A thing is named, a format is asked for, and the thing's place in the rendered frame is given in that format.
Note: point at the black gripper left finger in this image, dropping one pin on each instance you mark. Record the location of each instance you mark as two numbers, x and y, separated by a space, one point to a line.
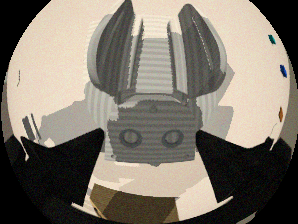
69 164

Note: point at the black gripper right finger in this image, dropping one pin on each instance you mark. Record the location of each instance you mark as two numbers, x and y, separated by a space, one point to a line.
227 164

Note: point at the blue rectangular bar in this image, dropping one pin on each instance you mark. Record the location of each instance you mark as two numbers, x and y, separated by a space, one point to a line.
283 70

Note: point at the brown flat bar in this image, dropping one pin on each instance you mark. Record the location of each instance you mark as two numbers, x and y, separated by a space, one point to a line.
280 113

